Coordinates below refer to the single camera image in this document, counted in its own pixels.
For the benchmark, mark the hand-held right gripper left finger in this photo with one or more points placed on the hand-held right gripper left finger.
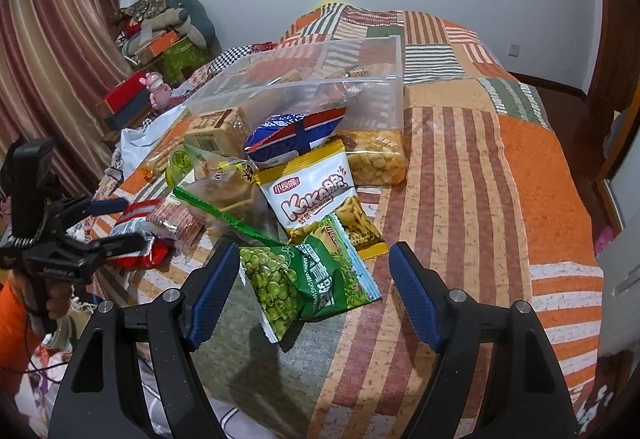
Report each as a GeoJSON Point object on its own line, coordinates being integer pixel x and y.
{"type": "Point", "coordinates": [215, 299]}

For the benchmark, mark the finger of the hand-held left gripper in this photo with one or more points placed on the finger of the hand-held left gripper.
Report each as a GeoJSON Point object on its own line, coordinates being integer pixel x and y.
{"type": "Point", "coordinates": [117, 245]}
{"type": "Point", "coordinates": [100, 208]}

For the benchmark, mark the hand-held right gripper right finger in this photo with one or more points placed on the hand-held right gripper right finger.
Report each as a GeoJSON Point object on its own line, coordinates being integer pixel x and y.
{"type": "Point", "coordinates": [415, 299]}

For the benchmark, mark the red white snack packet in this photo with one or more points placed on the red white snack packet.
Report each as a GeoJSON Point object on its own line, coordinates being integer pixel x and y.
{"type": "Point", "coordinates": [155, 259]}

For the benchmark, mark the green pea packet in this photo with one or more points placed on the green pea packet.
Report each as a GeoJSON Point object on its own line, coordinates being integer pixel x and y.
{"type": "Point", "coordinates": [280, 284]}

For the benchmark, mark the orange striped cracker packet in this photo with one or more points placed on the orange striped cracker packet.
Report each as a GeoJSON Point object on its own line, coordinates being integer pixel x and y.
{"type": "Point", "coordinates": [162, 151]}

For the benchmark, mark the blue biscuit packet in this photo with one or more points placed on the blue biscuit packet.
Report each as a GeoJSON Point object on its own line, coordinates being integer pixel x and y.
{"type": "Point", "coordinates": [290, 136]}

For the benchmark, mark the clear plastic container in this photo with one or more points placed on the clear plastic container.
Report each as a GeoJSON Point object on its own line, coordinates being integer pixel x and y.
{"type": "Point", "coordinates": [375, 84]}

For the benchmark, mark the person's left forearm orange sleeve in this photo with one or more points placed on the person's left forearm orange sleeve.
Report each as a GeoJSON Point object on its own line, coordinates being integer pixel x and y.
{"type": "Point", "coordinates": [12, 334]}

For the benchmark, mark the person's left hand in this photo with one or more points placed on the person's left hand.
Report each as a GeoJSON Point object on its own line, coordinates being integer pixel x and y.
{"type": "Point", "coordinates": [56, 306]}

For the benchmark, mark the pink wafer packet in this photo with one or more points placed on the pink wafer packet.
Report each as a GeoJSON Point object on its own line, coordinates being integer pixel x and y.
{"type": "Point", "coordinates": [175, 219]}

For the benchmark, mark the white cloth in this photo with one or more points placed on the white cloth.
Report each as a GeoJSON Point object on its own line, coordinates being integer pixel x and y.
{"type": "Point", "coordinates": [140, 144]}

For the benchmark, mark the dark blue box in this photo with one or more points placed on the dark blue box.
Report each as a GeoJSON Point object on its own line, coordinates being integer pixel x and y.
{"type": "Point", "coordinates": [127, 116]}

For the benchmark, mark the patchwork blanket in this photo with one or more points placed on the patchwork blanket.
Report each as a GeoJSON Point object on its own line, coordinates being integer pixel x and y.
{"type": "Point", "coordinates": [450, 199]}

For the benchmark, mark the clear green-edged biscuit bag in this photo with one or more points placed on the clear green-edged biscuit bag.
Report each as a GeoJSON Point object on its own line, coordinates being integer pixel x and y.
{"type": "Point", "coordinates": [225, 189]}

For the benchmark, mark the red box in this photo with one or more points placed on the red box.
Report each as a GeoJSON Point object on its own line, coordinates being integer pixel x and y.
{"type": "Point", "coordinates": [122, 91]}

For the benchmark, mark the pink toy figure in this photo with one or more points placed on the pink toy figure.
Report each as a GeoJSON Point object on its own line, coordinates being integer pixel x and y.
{"type": "Point", "coordinates": [159, 89]}

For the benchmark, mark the yellow white nut packet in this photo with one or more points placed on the yellow white nut packet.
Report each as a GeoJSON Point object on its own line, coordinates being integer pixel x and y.
{"type": "Point", "coordinates": [310, 204]}

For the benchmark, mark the tan biscuit packet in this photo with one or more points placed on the tan biscuit packet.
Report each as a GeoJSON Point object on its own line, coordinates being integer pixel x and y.
{"type": "Point", "coordinates": [215, 129]}

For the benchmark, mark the clear yellow cracker packet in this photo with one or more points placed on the clear yellow cracker packet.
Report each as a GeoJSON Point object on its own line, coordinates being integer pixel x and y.
{"type": "Point", "coordinates": [375, 159]}

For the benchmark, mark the striped curtain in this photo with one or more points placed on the striped curtain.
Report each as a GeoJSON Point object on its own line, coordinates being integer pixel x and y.
{"type": "Point", "coordinates": [50, 44]}

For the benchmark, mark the green box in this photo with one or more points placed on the green box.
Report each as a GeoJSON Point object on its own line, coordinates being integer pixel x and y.
{"type": "Point", "coordinates": [182, 64]}

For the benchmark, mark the orange cardboard box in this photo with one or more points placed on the orange cardboard box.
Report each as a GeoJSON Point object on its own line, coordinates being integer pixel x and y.
{"type": "Point", "coordinates": [157, 46]}

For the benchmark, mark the checkered cloth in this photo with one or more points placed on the checkered cloth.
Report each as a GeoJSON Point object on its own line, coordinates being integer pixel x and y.
{"type": "Point", "coordinates": [225, 59]}

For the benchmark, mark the pink slipper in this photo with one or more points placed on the pink slipper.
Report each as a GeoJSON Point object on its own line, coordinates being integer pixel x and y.
{"type": "Point", "coordinates": [602, 239]}

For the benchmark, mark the white cabinet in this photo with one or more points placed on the white cabinet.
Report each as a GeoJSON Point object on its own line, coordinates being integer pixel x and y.
{"type": "Point", "coordinates": [620, 279]}

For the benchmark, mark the dark patterned cloth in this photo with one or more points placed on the dark patterned cloth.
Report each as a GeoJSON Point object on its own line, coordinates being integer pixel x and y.
{"type": "Point", "coordinates": [147, 5]}

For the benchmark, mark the grey plush cushion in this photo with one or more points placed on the grey plush cushion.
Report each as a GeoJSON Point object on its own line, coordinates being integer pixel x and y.
{"type": "Point", "coordinates": [192, 16]}

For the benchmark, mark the orange snack packet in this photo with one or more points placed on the orange snack packet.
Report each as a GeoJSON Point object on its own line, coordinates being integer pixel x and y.
{"type": "Point", "coordinates": [340, 94]}

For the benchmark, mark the yellow headboard item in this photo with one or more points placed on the yellow headboard item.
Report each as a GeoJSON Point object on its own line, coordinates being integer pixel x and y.
{"type": "Point", "coordinates": [330, 3]}

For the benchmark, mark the wall socket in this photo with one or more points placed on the wall socket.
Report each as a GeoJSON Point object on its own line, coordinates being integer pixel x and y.
{"type": "Point", "coordinates": [513, 50]}

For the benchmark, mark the wooden door frame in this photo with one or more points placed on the wooden door frame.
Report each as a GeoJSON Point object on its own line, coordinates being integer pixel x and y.
{"type": "Point", "coordinates": [612, 44]}

